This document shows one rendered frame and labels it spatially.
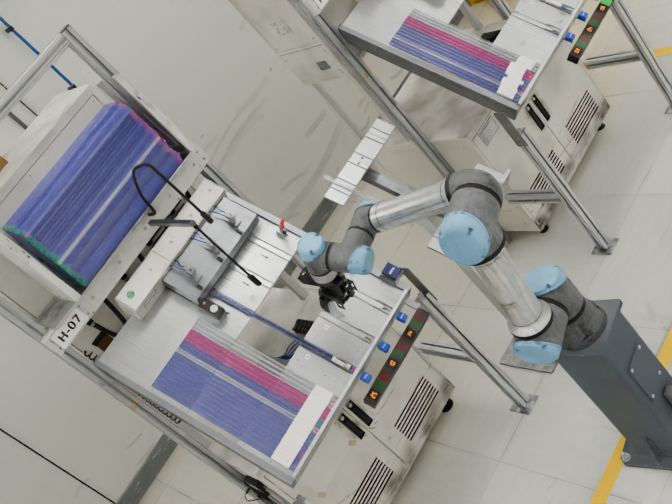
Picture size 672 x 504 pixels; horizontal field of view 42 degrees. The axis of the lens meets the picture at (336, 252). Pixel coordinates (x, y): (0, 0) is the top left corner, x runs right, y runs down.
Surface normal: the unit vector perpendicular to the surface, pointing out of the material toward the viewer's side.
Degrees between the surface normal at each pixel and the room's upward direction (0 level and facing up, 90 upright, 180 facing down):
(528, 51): 44
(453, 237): 83
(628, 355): 90
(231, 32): 90
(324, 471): 90
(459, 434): 0
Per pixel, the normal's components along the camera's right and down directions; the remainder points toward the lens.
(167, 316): -0.05, -0.44
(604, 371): -0.37, 0.82
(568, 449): -0.62, -0.62
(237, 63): 0.59, 0.04
